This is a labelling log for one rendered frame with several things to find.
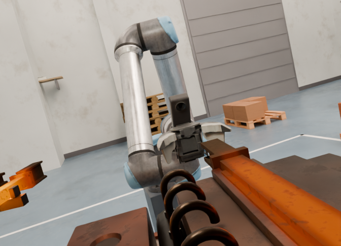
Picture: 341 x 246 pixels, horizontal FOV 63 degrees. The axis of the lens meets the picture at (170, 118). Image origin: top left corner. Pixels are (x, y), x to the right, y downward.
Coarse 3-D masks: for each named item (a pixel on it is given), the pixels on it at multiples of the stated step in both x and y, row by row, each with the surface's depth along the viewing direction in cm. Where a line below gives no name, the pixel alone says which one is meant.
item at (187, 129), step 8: (176, 128) 66; (184, 128) 65; (192, 128) 64; (176, 136) 65; (184, 136) 65; (192, 136) 65; (200, 136) 69; (176, 144) 68; (184, 144) 65; (192, 144) 66; (176, 152) 68; (184, 152) 66; (192, 152) 65; (200, 152) 65; (184, 160) 65; (192, 160) 66
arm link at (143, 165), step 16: (128, 32) 111; (128, 48) 108; (128, 64) 105; (128, 80) 102; (128, 96) 99; (144, 96) 101; (128, 112) 97; (144, 112) 97; (128, 128) 94; (144, 128) 93; (128, 144) 93; (144, 144) 90; (128, 160) 91; (144, 160) 87; (160, 160) 86; (128, 176) 86; (144, 176) 86; (160, 176) 85
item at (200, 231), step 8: (192, 232) 17; (200, 232) 17; (208, 232) 17; (216, 232) 17; (224, 232) 17; (184, 240) 17; (192, 240) 17; (200, 240) 17; (208, 240) 17; (224, 240) 17; (232, 240) 17
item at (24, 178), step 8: (24, 168) 66; (32, 168) 67; (40, 168) 71; (16, 176) 62; (24, 176) 62; (32, 176) 63; (40, 176) 70; (8, 184) 58; (16, 184) 58; (24, 184) 61; (32, 184) 63; (0, 192) 53; (8, 192) 55; (0, 200) 52
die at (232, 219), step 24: (288, 168) 31; (312, 168) 29; (336, 168) 30; (192, 192) 30; (216, 192) 29; (240, 192) 26; (312, 192) 22; (336, 192) 23; (192, 216) 25; (240, 216) 23; (264, 216) 21; (216, 240) 20; (240, 240) 20; (264, 240) 19; (288, 240) 17
